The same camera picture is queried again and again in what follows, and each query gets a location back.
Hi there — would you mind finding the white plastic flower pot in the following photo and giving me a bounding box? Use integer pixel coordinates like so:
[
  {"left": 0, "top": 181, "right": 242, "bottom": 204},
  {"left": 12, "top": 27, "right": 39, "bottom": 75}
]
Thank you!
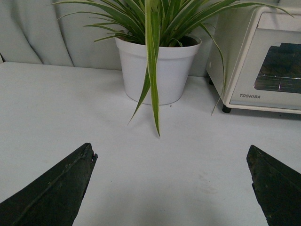
[{"left": 115, "top": 35, "right": 202, "bottom": 105}]

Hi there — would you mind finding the green striped spider plant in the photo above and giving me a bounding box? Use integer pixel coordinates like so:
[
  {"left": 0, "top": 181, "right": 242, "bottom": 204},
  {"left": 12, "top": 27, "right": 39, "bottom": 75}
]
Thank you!
[{"left": 60, "top": 0, "right": 290, "bottom": 132}]

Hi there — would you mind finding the oven glass door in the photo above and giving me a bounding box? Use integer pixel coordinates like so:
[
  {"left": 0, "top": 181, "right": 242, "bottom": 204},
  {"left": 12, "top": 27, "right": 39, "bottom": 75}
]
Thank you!
[{"left": 229, "top": 12, "right": 301, "bottom": 114}]

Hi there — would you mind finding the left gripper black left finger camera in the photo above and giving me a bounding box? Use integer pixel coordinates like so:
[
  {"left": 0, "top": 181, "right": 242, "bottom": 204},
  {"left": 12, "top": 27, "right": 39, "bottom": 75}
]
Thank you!
[{"left": 0, "top": 143, "right": 98, "bottom": 226}]

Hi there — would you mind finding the cream Toshiba toaster oven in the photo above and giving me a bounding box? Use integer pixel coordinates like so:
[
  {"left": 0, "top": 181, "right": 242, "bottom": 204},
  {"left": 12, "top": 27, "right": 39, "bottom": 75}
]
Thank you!
[{"left": 206, "top": 6, "right": 301, "bottom": 112}]

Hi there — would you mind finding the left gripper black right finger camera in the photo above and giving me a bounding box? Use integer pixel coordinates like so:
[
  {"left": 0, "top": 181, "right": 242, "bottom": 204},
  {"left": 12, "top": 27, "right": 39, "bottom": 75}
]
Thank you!
[{"left": 246, "top": 145, "right": 301, "bottom": 226}]

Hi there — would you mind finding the grey fabric curtain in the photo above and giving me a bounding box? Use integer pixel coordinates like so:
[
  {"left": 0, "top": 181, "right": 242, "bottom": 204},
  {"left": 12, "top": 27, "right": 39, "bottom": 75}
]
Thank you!
[{"left": 0, "top": 0, "right": 301, "bottom": 71}]

